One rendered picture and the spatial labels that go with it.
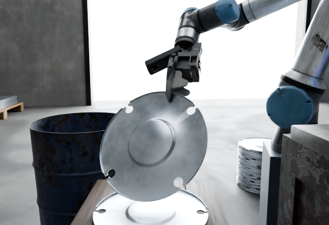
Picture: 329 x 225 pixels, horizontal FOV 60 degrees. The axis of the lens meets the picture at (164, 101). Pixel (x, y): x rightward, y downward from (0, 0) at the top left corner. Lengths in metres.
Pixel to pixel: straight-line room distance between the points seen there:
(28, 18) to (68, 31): 0.62
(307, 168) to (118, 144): 0.48
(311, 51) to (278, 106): 0.16
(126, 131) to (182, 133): 0.16
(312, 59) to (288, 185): 0.39
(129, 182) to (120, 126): 0.16
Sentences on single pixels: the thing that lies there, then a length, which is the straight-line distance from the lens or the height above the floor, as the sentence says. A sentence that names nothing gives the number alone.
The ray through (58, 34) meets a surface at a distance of 4.88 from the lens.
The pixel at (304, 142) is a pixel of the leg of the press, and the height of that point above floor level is 0.63.
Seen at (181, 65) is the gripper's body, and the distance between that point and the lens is 0.80.
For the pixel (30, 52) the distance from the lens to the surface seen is 4.99.
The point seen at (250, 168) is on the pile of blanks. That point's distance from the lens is 1.69.
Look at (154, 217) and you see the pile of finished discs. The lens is 0.75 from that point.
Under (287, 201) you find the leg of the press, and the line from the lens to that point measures 0.51.
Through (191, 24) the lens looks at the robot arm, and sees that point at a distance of 0.91.
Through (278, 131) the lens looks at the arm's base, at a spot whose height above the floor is 0.51.
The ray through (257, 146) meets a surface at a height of 0.25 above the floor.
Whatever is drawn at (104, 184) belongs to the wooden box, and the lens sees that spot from 0.95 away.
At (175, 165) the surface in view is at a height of 0.49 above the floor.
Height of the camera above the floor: 0.74
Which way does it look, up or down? 8 degrees down
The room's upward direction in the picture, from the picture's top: straight up
